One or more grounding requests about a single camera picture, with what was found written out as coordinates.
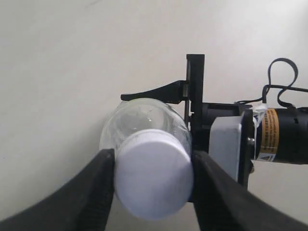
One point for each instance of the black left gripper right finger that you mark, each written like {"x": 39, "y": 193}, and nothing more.
{"x": 221, "y": 204}

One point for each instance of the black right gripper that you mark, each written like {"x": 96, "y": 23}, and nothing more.
{"x": 198, "y": 114}

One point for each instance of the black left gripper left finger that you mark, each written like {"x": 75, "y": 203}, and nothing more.
{"x": 82, "y": 204}

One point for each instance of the clear plastic drink bottle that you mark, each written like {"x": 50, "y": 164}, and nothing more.
{"x": 140, "y": 114}

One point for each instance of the white bottle cap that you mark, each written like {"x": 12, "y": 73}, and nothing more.
{"x": 153, "y": 174}

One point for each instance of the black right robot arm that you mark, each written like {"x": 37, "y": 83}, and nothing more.
{"x": 282, "y": 136}

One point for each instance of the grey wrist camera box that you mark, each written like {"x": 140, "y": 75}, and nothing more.
{"x": 232, "y": 145}

